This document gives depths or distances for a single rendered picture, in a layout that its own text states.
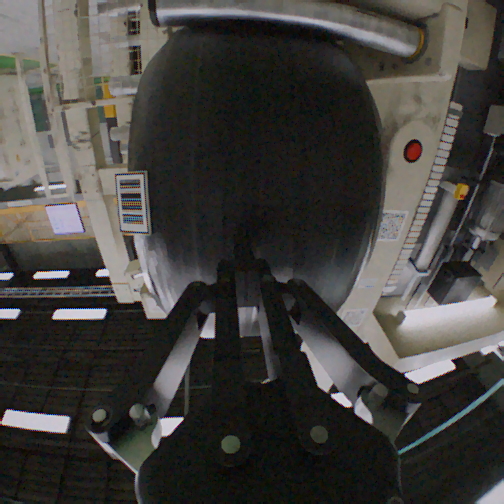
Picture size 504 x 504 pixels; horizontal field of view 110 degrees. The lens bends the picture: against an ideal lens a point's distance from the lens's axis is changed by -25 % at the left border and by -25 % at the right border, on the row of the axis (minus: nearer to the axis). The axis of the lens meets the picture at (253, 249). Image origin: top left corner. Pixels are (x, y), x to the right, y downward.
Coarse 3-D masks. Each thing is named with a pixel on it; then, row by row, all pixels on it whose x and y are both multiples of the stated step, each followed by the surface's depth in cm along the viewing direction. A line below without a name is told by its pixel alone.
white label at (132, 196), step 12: (120, 180) 21; (132, 180) 20; (144, 180) 20; (120, 192) 21; (132, 192) 21; (144, 192) 20; (120, 204) 21; (132, 204) 21; (144, 204) 21; (120, 216) 22; (132, 216) 21; (144, 216) 21; (120, 228) 22; (132, 228) 22; (144, 228) 21
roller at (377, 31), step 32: (160, 0) 18; (192, 0) 19; (224, 0) 19; (256, 0) 20; (288, 0) 20; (320, 0) 20; (320, 32) 23; (352, 32) 22; (384, 32) 22; (416, 32) 22
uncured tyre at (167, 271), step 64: (192, 64) 19; (256, 64) 20; (320, 64) 21; (192, 128) 19; (256, 128) 20; (320, 128) 20; (192, 192) 20; (256, 192) 21; (320, 192) 21; (384, 192) 26; (192, 256) 22; (256, 256) 23; (320, 256) 24; (256, 320) 29
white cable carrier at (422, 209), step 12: (456, 108) 35; (444, 132) 37; (444, 144) 39; (444, 156) 40; (432, 168) 41; (432, 180) 43; (432, 192) 44; (420, 204) 46; (420, 216) 47; (420, 228) 49; (408, 240) 51; (408, 252) 53; (396, 264) 55; (396, 276) 57
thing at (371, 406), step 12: (360, 396) 8; (372, 396) 8; (384, 396) 8; (360, 408) 8; (372, 408) 8; (384, 408) 8; (396, 408) 8; (372, 420) 7; (384, 420) 7; (396, 420) 7; (384, 432) 7; (396, 432) 7
